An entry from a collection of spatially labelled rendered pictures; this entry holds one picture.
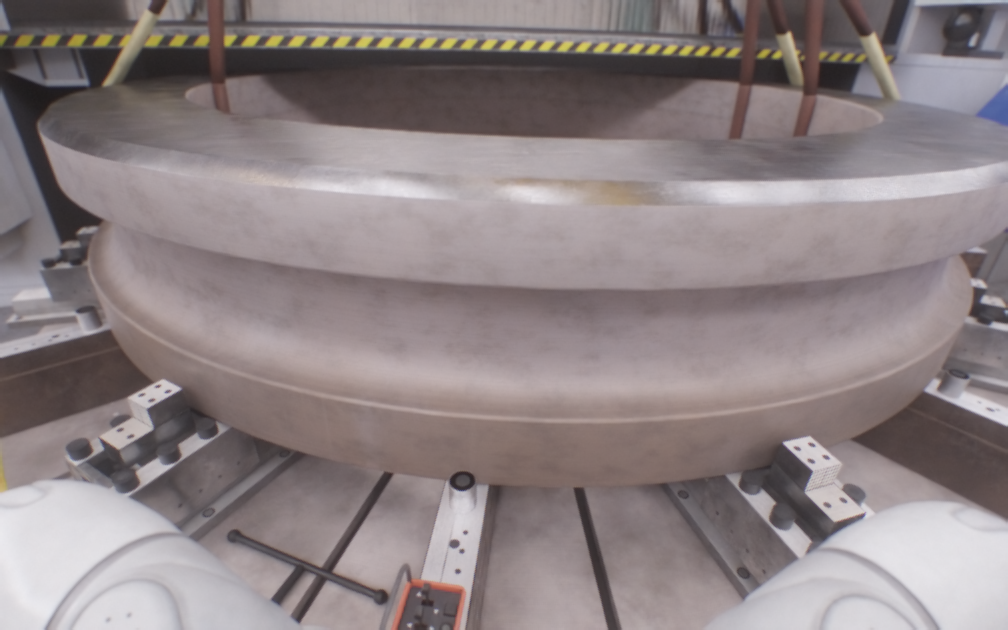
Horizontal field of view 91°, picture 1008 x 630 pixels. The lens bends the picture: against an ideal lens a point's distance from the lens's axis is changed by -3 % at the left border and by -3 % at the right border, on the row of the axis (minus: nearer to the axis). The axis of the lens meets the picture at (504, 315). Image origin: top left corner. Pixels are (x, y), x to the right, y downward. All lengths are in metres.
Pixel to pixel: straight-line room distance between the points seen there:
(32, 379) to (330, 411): 1.69
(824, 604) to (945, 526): 0.18
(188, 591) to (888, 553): 0.52
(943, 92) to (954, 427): 4.78
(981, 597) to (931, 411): 2.19
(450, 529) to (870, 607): 1.24
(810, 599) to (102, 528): 0.53
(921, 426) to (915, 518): 2.18
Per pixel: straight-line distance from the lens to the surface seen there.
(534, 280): 1.24
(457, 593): 1.31
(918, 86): 6.73
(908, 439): 2.81
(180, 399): 2.04
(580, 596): 1.90
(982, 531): 0.60
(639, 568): 2.00
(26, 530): 0.57
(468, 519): 1.57
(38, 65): 4.73
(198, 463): 2.04
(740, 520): 1.87
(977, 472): 2.80
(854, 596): 0.45
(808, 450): 1.82
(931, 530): 0.57
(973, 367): 3.77
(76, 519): 0.55
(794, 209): 1.40
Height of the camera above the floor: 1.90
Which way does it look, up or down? 29 degrees down
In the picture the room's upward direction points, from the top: 2 degrees clockwise
